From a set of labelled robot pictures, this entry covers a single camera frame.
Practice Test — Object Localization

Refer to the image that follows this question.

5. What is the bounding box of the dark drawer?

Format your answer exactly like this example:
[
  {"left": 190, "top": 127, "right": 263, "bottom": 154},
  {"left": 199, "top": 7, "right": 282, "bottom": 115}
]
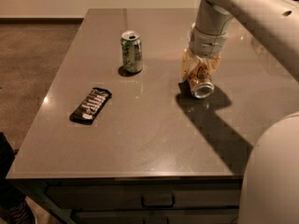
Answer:
[
  {"left": 46, "top": 183, "right": 240, "bottom": 211},
  {"left": 72, "top": 208, "right": 238, "bottom": 224}
]

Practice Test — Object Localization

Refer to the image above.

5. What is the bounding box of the dark lower drawer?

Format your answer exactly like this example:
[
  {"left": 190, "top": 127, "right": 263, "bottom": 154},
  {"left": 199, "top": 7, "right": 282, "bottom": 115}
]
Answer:
[{"left": 72, "top": 208, "right": 238, "bottom": 224}]

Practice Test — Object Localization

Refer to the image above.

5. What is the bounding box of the dark upper drawer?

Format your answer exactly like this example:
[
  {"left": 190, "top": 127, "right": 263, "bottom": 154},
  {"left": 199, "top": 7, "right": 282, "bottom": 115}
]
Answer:
[{"left": 46, "top": 183, "right": 240, "bottom": 211}]

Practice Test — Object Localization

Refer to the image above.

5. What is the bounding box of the green soda can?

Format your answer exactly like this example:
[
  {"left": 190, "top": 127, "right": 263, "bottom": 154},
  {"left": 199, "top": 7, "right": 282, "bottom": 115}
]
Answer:
[{"left": 121, "top": 31, "right": 143, "bottom": 74}]

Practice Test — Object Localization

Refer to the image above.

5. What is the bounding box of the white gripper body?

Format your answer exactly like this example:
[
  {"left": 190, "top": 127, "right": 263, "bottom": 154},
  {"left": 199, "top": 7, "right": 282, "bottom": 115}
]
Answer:
[{"left": 189, "top": 24, "right": 228, "bottom": 57}]

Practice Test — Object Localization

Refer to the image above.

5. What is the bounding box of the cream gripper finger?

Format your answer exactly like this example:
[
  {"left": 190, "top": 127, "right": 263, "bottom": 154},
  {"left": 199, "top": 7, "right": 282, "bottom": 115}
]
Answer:
[
  {"left": 206, "top": 55, "right": 221, "bottom": 76},
  {"left": 180, "top": 49, "right": 200, "bottom": 81}
]

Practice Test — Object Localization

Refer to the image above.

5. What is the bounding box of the orange soda can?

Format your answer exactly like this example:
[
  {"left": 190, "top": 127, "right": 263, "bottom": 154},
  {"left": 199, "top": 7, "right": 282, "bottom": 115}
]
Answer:
[{"left": 187, "top": 63, "right": 215, "bottom": 99}]

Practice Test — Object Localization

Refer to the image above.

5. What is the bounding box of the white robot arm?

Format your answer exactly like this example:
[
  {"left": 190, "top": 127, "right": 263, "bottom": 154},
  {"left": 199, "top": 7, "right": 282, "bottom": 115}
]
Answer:
[{"left": 180, "top": 0, "right": 299, "bottom": 224}]

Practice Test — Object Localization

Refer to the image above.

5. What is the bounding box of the black snack bar wrapper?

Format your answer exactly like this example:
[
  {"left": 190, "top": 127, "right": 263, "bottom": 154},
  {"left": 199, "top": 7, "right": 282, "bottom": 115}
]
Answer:
[{"left": 69, "top": 88, "right": 112, "bottom": 125}]

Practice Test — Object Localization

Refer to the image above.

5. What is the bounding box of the dark shoe at floor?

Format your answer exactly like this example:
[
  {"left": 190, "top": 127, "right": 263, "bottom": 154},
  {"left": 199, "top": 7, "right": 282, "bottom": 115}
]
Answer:
[{"left": 0, "top": 133, "right": 36, "bottom": 224}]

